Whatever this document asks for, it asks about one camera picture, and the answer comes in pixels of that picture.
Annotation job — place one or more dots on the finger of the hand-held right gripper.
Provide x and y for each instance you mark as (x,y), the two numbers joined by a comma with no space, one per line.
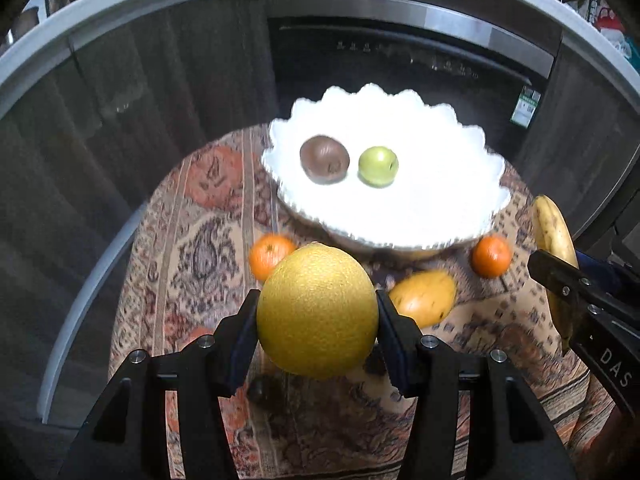
(605,272)
(555,272)

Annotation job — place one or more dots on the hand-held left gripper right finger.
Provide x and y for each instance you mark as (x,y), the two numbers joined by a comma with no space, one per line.
(393,345)

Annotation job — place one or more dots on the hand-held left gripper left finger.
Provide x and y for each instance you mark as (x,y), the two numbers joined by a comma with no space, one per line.
(241,350)

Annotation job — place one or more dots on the yellow banana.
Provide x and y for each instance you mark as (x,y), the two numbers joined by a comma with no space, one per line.
(550,230)

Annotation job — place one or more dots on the small dark plum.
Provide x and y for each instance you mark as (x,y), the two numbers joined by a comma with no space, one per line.
(265,390)

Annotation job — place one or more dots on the yellow mango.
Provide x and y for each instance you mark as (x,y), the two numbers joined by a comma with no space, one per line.
(425,297)

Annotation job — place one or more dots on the orange tangerine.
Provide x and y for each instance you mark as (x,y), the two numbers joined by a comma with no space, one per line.
(492,257)
(267,255)

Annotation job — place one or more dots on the large yellow citrus fruit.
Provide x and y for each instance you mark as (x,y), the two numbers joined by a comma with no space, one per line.
(317,310)

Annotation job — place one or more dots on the white scalloped bowl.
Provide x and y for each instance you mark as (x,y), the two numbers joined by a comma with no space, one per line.
(425,205)

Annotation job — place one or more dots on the patterned paisley tablecloth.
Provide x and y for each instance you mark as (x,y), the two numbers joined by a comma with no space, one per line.
(200,260)

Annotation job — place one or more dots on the dark wood cabinet door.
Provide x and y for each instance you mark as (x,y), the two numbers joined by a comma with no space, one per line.
(585,135)
(50,210)
(190,75)

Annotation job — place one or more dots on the grey metal kick strip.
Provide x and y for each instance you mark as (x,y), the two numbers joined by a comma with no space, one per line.
(85,310)

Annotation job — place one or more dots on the green white label sticker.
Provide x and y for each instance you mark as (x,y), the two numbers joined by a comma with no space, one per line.
(526,106)

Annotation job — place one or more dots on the green apple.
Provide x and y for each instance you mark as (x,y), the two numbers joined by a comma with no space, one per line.
(378,166)

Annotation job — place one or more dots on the brown kiwi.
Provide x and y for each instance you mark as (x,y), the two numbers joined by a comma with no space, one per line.
(323,159)

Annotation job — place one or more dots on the red plastic bag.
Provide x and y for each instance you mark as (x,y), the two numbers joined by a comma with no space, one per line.
(610,25)

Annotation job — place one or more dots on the black built-in dishwasher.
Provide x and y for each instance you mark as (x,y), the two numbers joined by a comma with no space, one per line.
(400,60)

